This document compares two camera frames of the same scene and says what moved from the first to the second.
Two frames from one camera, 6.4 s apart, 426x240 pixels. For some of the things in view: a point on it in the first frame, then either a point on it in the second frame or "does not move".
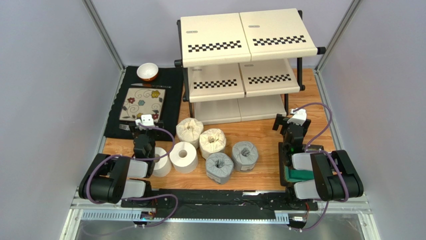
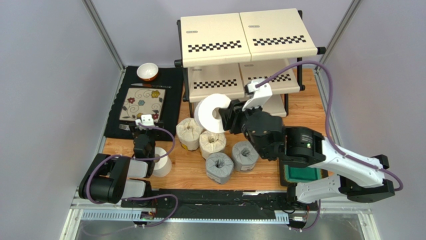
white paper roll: x=162 y=167 does not move
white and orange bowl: x=147 y=71 does not move
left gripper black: x=136 y=130 does not move
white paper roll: x=183 y=156 → x=204 y=109
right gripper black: x=289 y=125 → x=230 y=115
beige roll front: x=212 y=141 does not move
